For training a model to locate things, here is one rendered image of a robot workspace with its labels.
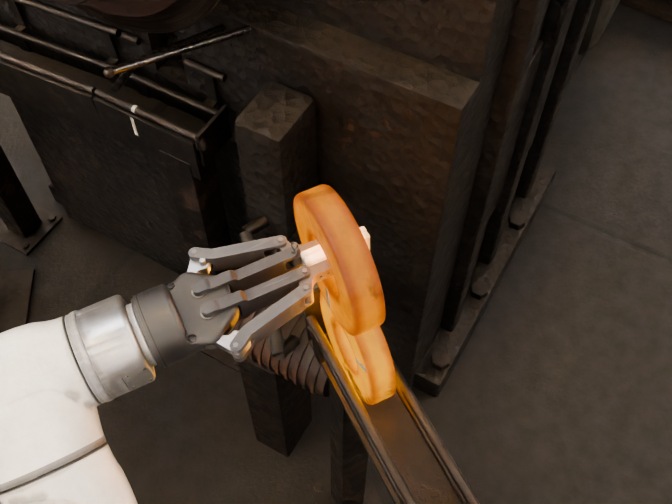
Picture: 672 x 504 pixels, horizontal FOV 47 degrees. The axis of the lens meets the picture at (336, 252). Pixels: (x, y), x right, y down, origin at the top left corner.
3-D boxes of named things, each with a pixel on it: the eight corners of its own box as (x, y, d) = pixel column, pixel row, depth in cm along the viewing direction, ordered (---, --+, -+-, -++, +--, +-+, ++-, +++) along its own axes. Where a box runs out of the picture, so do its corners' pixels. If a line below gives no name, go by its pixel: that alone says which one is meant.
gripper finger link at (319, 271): (290, 273, 75) (303, 297, 74) (337, 253, 76) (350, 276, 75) (292, 281, 76) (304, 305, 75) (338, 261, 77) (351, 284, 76)
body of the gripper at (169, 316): (139, 317, 78) (224, 281, 80) (166, 387, 74) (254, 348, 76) (118, 280, 72) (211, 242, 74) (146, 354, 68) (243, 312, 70)
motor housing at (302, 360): (273, 389, 168) (250, 253, 124) (361, 437, 162) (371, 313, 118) (240, 439, 162) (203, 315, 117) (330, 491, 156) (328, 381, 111)
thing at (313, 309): (355, 319, 108) (353, 272, 100) (357, 322, 108) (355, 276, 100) (307, 339, 107) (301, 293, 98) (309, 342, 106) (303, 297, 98)
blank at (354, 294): (314, 153, 77) (283, 164, 77) (384, 260, 68) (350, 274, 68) (328, 249, 90) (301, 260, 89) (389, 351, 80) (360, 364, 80)
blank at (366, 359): (360, 364, 106) (338, 373, 105) (331, 263, 100) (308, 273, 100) (408, 416, 92) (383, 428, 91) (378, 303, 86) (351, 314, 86)
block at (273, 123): (282, 179, 129) (272, 72, 109) (323, 198, 127) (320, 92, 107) (246, 224, 124) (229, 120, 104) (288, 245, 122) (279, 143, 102)
